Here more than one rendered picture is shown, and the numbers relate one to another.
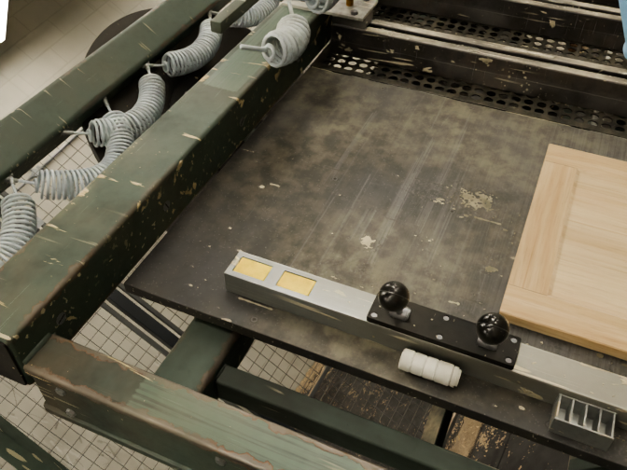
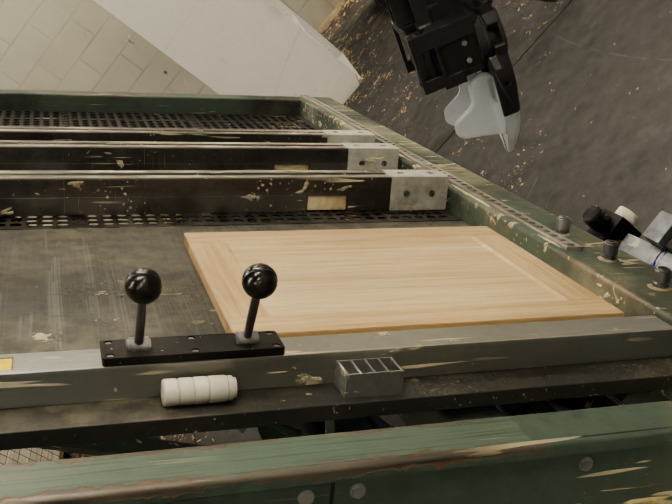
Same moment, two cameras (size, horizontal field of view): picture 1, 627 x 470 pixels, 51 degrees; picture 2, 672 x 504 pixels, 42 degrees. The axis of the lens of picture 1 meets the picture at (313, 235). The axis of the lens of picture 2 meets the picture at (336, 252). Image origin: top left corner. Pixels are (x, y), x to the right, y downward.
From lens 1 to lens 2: 0.49 m
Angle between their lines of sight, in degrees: 44
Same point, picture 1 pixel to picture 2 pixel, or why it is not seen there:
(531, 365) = (297, 347)
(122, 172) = not seen: outside the picture
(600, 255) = (292, 285)
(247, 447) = (43, 486)
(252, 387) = not seen: outside the picture
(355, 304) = (79, 360)
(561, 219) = (238, 272)
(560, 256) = not seen: hidden behind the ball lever
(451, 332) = (204, 344)
